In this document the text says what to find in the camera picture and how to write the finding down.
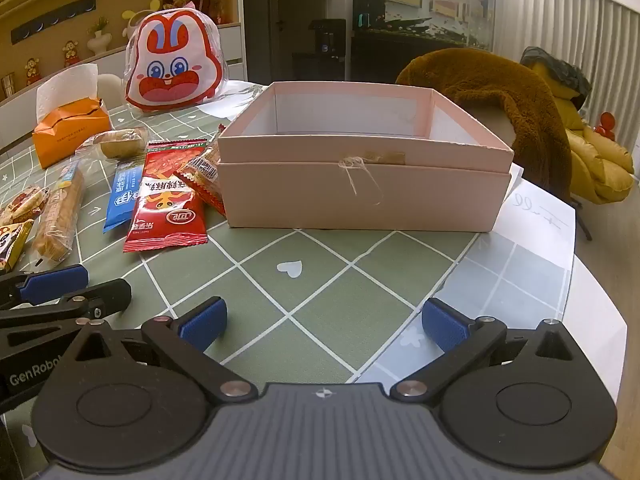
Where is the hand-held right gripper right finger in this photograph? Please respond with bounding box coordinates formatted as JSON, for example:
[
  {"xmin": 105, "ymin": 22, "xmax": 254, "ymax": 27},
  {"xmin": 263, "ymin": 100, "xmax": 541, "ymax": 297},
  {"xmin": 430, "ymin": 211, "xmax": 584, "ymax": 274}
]
[{"xmin": 390, "ymin": 297, "xmax": 593, "ymax": 403}]

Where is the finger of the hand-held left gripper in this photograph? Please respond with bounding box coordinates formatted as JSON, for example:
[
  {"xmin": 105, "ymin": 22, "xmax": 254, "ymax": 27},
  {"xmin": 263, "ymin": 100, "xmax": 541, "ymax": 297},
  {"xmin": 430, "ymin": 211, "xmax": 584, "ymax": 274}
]
[
  {"xmin": 0, "ymin": 279, "xmax": 132, "ymax": 333},
  {"xmin": 0, "ymin": 264, "xmax": 90, "ymax": 311}
]

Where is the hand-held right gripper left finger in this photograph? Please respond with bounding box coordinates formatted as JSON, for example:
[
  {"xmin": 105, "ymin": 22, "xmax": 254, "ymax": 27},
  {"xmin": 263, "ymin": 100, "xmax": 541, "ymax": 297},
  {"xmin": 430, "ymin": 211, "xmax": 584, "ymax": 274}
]
[{"xmin": 62, "ymin": 296, "xmax": 256, "ymax": 402}]

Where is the yellow cartoon cake packet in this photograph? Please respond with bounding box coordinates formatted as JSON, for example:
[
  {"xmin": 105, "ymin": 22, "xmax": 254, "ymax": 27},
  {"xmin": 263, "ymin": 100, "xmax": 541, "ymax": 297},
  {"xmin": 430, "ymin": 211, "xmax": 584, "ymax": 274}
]
[{"xmin": 0, "ymin": 219, "xmax": 35, "ymax": 273}]

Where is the long clear biscuit packet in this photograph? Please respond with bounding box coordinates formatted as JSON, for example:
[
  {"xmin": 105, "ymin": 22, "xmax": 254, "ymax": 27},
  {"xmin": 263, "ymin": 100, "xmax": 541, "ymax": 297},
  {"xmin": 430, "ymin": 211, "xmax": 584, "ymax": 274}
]
[{"xmin": 31, "ymin": 160, "xmax": 86, "ymax": 266}]

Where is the red white snack packet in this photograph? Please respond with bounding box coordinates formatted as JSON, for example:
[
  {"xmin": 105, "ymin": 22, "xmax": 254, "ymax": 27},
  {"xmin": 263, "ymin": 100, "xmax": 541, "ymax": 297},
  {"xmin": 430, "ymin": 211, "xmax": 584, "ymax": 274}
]
[{"xmin": 0, "ymin": 185, "xmax": 52, "ymax": 228}]

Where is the narrow blue snack packet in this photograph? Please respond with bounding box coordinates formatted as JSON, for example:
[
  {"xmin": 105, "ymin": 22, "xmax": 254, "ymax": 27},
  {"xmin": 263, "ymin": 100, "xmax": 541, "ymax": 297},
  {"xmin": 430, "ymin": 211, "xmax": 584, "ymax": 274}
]
[{"xmin": 102, "ymin": 157, "xmax": 147, "ymax": 234}]

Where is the large red snack packet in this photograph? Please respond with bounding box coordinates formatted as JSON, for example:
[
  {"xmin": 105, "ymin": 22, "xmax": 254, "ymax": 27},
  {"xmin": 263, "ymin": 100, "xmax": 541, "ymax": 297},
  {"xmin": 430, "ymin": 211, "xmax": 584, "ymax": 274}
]
[{"xmin": 122, "ymin": 139, "xmax": 210, "ymax": 254}]

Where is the small red snack packet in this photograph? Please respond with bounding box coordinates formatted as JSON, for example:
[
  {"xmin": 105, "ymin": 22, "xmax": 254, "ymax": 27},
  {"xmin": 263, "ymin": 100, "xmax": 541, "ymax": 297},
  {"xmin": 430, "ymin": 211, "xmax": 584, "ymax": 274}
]
[{"xmin": 179, "ymin": 125, "xmax": 227, "ymax": 217}]

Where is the round bread clear packet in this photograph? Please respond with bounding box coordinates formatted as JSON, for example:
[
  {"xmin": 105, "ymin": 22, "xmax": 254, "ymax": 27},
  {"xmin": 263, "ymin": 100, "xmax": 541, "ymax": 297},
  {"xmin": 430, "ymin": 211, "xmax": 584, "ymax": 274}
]
[{"xmin": 75, "ymin": 126, "xmax": 149, "ymax": 160}]

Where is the pink cardboard box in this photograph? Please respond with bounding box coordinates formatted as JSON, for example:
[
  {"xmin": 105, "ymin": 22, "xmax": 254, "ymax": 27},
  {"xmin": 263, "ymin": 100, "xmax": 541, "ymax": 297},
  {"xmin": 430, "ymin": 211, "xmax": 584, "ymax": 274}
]
[{"xmin": 216, "ymin": 81, "xmax": 515, "ymax": 233}]

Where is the green checked tablecloth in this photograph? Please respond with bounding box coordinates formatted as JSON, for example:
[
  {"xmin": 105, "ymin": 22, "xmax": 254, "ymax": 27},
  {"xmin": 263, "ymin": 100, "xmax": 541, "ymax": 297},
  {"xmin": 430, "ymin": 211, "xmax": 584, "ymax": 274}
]
[{"xmin": 0, "ymin": 80, "xmax": 576, "ymax": 396}]

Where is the white paper sheet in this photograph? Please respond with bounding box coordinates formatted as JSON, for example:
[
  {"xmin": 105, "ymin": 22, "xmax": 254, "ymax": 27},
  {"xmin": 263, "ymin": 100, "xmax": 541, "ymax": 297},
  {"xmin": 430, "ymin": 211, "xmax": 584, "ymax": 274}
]
[{"xmin": 492, "ymin": 162, "xmax": 576, "ymax": 273}]

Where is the orange tissue box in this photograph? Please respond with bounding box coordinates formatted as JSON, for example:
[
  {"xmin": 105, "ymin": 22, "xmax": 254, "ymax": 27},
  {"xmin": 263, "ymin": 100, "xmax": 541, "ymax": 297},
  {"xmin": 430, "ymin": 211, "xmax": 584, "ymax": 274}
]
[{"xmin": 32, "ymin": 96, "xmax": 112, "ymax": 170}]

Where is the white tissue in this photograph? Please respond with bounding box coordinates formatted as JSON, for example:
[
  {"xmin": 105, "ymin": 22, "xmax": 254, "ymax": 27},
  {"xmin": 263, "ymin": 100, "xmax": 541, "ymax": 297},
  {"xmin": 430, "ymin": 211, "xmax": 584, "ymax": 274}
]
[{"xmin": 36, "ymin": 64, "xmax": 101, "ymax": 126}]

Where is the yellow chair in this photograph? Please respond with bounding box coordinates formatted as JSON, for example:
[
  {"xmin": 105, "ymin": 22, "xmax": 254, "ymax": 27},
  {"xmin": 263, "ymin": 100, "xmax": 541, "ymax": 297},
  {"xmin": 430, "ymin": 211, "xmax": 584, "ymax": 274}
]
[{"xmin": 520, "ymin": 60, "xmax": 636, "ymax": 206}]

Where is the rabbit face bag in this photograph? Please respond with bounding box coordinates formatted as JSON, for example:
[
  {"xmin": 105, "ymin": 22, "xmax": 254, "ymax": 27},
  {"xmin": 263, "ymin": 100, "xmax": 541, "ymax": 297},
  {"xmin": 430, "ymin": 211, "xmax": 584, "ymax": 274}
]
[{"xmin": 122, "ymin": 7, "xmax": 228, "ymax": 113}]

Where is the white vase with plant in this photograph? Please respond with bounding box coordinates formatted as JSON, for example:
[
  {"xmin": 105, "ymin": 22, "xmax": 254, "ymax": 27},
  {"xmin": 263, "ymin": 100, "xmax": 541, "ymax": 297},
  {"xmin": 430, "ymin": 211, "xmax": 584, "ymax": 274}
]
[{"xmin": 87, "ymin": 16, "xmax": 110, "ymax": 57}]

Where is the red toy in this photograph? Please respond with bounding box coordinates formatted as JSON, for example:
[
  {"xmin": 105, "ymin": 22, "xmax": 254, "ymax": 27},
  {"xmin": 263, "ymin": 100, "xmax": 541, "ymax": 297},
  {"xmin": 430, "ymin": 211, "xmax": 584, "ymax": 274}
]
[{"xmin": 595, "ymin": 111, "xmax": 618, "ymax": 138}]

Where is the black moon phase panel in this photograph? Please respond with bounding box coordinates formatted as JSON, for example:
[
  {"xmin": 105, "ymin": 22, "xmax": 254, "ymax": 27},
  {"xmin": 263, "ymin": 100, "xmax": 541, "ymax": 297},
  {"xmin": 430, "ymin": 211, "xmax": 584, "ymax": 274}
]
[{"xmin": 10, "ymin": 4, "xmax": 97, "ymax": 43}]

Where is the white plush toy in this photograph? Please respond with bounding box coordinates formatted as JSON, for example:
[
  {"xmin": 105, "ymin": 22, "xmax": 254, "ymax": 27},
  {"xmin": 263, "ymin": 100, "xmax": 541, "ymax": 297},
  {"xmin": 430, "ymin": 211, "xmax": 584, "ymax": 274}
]
[{"xmin": 120, "ymin": 7, "xmax": 146, "ymax": 41}]

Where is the black cabinet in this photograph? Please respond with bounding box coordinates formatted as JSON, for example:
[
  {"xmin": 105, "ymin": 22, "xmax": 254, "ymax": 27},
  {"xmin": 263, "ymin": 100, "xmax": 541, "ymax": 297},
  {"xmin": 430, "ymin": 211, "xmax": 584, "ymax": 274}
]
[{"xmin": 350, "ymin": 30, "xmax": 451, "ymax": 83}]

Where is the dark grey cushion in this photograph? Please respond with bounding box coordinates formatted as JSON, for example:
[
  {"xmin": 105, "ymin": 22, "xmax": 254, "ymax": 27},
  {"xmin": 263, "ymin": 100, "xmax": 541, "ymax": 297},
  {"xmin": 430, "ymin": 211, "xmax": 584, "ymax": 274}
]
[{"xmin": 520, "ymin": 46, "xmax": 593, "ymax": 111}]

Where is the black water dispenser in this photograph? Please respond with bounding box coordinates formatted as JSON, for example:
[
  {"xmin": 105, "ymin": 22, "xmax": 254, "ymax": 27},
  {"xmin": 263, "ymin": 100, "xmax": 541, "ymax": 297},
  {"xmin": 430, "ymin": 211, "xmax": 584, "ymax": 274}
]
[{"xmin": 292, "ymin": 19, "xmax": 348, "ymax": 81}]

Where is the fish tank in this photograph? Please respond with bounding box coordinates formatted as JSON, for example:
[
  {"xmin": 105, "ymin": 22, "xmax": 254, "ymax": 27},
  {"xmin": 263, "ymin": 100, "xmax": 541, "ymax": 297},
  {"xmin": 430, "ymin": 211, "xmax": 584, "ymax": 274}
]
[{"xmin": 352, "ymin": 0, "xmax": 493, "ymax": 46}]

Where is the pale pleated curtain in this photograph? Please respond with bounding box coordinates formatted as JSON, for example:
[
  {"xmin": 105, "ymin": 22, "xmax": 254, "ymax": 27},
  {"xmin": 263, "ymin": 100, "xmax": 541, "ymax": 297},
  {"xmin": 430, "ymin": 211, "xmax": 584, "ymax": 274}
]
[{"xmin": 492, "ymin": 0, "xmax": 640, "ymax": 161}]

